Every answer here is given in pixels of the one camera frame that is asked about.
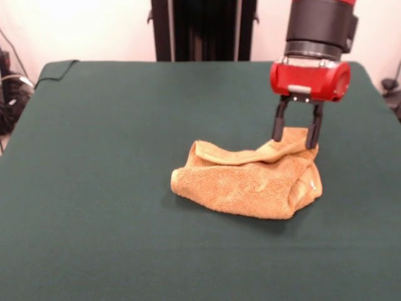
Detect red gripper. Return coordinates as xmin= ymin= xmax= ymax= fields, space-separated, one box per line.
xmin=269 ymin=60 xmax=352 ymax=150

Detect tan terry towel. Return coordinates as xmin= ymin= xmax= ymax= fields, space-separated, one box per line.
xmin=170 ymin=126 xmax=323 ymax=220

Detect black stand base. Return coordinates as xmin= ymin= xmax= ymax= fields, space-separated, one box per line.
xmin=381 ymin=78 xmax=401 ymax=123
xmin=0 ymin=75 xmax=32 ymax=135

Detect dark green table cloth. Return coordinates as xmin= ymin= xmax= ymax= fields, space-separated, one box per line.
xmin=0 ymin=60 xmax=401 ymax=301

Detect small black box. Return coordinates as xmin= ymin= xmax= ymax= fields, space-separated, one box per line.
xmin=0 ymin=50 xmax=12 ymax=76

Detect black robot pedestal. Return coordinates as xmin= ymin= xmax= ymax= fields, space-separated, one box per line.
xmin=147 ymin=0 xmax=261 ymax=62

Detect white cable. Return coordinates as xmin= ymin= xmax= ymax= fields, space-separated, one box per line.
xmin=0 ymin=73 xmax=34 ymax=92

